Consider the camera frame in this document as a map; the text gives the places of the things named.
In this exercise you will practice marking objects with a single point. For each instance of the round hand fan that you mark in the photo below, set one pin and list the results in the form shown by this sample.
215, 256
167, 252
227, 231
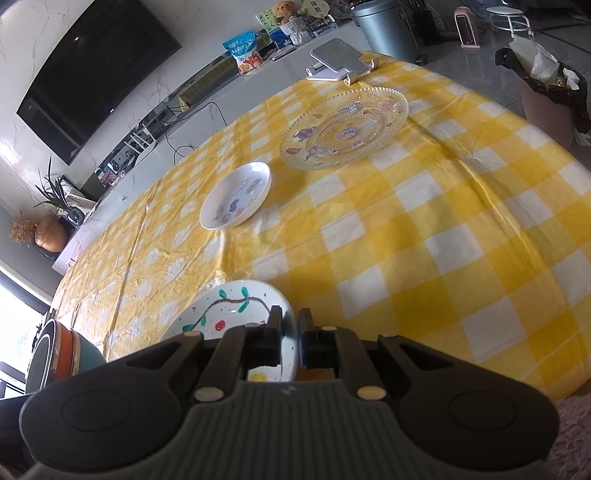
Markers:
316, 6

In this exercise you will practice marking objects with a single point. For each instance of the white round stool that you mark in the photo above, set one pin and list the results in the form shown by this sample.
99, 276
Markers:
508, 14

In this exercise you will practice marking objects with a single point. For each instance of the dried flowers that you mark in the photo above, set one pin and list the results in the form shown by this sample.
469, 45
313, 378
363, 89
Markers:
22, 228

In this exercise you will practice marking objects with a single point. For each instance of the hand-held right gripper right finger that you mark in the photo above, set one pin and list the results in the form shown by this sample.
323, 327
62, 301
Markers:
305, 332

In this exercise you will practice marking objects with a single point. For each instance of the white fruit-print plate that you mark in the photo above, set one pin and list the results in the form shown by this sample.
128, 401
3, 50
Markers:
231, 311

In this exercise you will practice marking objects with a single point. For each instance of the waste bin with black bag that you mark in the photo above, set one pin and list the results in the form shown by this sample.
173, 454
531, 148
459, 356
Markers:
545, 106

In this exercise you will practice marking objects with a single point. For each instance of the black television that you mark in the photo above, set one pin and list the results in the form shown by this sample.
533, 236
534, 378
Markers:
92, 78

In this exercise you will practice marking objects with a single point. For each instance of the small white cartoon plate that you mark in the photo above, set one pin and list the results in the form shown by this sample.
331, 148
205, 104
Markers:
235, 198

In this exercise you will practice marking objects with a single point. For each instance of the clear glass patterned plate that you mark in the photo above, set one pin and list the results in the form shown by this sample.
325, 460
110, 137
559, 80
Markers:
341, 131

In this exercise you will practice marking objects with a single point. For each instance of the white router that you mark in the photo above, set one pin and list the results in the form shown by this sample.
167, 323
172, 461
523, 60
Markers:
143, 138

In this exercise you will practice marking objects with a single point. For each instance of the blue steel-lined bowl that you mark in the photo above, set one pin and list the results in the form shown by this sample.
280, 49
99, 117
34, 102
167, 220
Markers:
90, 362

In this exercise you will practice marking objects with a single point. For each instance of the smartphone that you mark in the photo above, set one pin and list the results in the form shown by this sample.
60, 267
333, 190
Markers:
334, 54

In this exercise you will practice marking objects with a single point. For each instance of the teddy bear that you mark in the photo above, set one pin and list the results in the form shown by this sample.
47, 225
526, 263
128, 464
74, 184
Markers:
284, 13

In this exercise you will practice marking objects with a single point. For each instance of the pink space heater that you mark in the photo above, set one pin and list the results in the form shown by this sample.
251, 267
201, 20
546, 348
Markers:
468, 27

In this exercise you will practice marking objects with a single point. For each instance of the orange steel-lined bowl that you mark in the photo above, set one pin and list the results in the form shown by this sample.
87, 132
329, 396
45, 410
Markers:
64, 350

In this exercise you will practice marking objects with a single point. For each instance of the grey trash can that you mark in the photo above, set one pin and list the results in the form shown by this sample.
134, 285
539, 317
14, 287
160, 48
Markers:
388, 27

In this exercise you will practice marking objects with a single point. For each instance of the brown round vase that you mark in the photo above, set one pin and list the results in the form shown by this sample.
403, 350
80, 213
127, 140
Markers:
51, 235

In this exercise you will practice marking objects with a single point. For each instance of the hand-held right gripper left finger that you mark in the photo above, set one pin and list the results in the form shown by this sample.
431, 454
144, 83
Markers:
275, 325

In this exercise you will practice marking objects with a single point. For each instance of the plant in blue vase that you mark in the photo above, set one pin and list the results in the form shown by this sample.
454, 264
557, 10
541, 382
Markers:
69, 207

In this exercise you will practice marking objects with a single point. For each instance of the blue snack bag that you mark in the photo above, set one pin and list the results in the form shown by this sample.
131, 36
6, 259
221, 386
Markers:
244, 53

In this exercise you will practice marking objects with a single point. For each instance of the yellow checkered tablecloth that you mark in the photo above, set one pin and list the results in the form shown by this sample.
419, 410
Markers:
415, 230

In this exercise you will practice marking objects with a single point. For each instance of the purple rug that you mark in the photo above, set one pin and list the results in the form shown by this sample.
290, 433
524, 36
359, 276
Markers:
575, 438

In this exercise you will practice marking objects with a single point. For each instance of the white phone stand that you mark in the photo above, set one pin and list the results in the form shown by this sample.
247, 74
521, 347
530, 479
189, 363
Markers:
323, 74

